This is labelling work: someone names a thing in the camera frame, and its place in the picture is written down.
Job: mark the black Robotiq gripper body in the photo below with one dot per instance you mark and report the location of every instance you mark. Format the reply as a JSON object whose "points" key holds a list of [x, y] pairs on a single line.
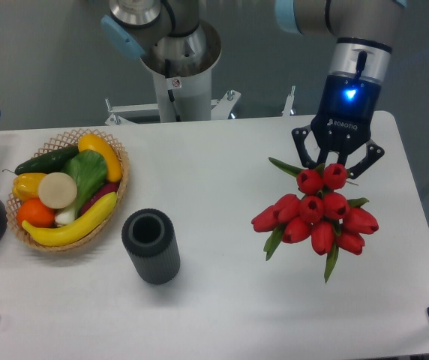
{"points": [[343, 121]]}

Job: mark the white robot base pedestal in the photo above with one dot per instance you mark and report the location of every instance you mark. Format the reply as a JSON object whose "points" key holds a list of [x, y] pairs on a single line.
{"points": [[179, 99]]}

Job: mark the dark green cucumber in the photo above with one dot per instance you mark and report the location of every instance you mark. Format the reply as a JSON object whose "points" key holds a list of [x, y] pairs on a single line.
{"points": [[49, 162]]}

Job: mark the woven wicker basket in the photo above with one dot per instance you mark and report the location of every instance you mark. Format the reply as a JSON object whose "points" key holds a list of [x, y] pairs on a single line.
{"points": [[63, 140]]}

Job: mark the orange fruit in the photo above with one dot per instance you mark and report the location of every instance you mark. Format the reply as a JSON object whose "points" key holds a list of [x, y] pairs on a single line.
{"points": [[36, 213]]}

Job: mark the beige round disc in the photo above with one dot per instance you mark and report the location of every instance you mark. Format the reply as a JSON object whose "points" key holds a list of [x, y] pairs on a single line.
{"points": [[57, 190]]}

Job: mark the dark grey ribbed vase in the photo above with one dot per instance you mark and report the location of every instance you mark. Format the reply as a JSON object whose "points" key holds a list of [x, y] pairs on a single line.
{"points": [[149, 238]]}

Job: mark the yellow bell pepper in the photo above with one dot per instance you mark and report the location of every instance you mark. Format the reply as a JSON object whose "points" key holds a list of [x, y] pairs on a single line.
{"points": [[25, 186]]}

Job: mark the long yellow squash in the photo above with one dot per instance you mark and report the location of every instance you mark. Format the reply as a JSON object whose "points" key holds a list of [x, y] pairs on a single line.
{"points": [[78, 229]]}

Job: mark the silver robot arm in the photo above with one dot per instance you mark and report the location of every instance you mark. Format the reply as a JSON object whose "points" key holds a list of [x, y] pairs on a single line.
{"points": [[180, 50]]}

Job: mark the yellow zucchini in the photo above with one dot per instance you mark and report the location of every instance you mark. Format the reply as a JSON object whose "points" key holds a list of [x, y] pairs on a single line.
{"points": [[98, 144]]}

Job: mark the purple eggplant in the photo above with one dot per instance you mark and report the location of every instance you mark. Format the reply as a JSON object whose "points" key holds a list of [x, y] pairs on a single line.
{"points": [[105, 189]]}

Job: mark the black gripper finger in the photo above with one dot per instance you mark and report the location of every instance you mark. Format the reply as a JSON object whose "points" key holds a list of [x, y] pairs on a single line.
{"points": [[373, 153], [299, 135]]}

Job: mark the red tulip bouquet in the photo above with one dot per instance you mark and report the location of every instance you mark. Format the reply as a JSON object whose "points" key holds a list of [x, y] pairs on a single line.
{"points": [[322, 214]]}

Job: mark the green bok choy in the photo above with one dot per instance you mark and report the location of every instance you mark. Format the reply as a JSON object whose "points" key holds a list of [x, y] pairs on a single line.
{"points": [[89, 171]]}

